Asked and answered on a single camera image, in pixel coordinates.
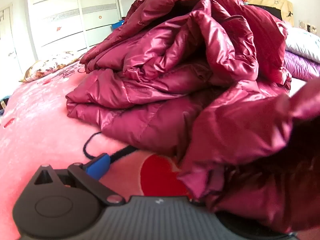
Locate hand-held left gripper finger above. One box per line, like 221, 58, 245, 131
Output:
32, 152, 126, 207

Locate wall sockets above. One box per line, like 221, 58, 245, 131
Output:
299, 21, 318, 33

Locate floral pillow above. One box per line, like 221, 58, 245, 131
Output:
19, 51, 83, 83

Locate dark blue object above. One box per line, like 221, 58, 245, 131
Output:
0, 96, 9, 115

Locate white door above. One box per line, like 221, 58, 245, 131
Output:
0, 4, 23, 80

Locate purple down jacket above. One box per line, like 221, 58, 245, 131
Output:
284, 51, 320, 80

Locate pink heart-print blanket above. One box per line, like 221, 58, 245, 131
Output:
0, 52, 198, 240

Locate white wardrobe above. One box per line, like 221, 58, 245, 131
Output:
26, 0, 123, 59

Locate black cloth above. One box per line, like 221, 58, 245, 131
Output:
254, 4, 283, 20

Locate light blue down jacket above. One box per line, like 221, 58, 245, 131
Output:
285, 26, 320, 63

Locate yellow star-print headboard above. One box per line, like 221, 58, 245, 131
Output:
244, 0, 293, 22

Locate red down jacket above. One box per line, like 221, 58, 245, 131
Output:
65, 0, 320, 233

